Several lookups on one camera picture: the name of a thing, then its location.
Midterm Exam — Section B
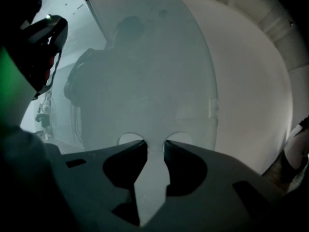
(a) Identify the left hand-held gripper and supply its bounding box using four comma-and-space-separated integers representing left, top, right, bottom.
20, 14, 68, 99

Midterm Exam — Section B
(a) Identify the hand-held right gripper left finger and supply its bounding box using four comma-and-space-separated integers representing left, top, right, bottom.
55, 140, 149, 232

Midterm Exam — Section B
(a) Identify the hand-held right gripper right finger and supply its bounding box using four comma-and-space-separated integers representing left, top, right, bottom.
141, 140, 290, 232

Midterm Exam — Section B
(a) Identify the person's left hand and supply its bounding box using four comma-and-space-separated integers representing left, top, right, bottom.
43, 56, 54, 84

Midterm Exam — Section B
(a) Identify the thin black cable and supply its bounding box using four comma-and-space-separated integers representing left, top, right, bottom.
44, 49, 62, 90

